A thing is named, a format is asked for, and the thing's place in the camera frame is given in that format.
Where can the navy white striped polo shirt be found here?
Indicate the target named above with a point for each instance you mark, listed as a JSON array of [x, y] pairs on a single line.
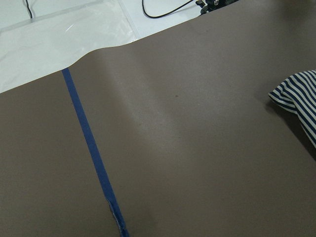
[[297, 94]]

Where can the blue tape line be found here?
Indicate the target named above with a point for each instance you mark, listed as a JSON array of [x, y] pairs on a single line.
[[91, 148]]

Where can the brown paper table cover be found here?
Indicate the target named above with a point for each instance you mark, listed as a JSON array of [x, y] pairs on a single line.
[[190, 143]]

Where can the black clamp device on desk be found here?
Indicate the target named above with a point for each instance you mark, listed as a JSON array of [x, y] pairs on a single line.
[[212, 5]]

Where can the clear plastic bag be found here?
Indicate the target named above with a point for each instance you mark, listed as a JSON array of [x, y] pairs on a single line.
[[57, 35]]

